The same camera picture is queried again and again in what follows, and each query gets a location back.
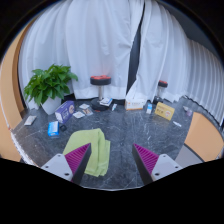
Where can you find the yellow sign card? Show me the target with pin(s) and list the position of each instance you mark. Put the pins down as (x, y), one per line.
(164, 111)

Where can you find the small white and blue bottle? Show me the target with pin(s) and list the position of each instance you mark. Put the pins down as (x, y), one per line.
(149, 108)

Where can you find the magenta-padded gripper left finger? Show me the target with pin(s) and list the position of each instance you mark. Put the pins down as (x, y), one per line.
(77, 160)

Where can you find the white flat packet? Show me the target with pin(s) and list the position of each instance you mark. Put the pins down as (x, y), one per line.
(30, 120)

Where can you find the green plant in white pot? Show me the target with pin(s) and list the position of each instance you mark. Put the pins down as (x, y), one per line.
(48, 83)

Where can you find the purple cardboard box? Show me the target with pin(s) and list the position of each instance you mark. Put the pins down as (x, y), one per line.
(65, 112)

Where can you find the white pen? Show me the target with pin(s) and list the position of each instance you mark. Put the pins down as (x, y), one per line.
(177, 124)

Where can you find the black stool with red rim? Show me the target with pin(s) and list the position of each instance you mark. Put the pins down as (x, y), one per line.
(162, 83)
(100, 80)

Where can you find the light green towel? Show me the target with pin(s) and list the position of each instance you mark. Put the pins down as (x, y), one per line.
(96, 146)

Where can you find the white curtain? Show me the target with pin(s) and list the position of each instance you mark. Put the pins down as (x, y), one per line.
(180, 60)
(93, 40)

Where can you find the white and orange tissue box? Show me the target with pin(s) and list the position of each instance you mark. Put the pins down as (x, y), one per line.
(135, 104)

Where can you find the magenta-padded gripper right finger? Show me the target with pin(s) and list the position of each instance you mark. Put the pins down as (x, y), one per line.
(146, 160)

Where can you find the small white paper packet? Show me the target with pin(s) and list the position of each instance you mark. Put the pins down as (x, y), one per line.
(84, 106)
(79, 114)

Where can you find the small pink container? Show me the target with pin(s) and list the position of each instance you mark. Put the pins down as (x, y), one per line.
(188, 111)

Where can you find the small white tube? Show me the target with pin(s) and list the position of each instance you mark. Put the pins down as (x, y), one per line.
(114, 107)

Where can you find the white booklet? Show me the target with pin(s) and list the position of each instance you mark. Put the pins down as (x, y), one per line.
(106, 101)

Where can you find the small black round object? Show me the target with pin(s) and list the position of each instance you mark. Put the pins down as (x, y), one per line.
(63, 127)

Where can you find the small printed brown packet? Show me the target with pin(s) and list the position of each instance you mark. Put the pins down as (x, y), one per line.
(88, 112)

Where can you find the blue and white box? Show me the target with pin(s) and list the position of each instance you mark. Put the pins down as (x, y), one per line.
(53, 129)

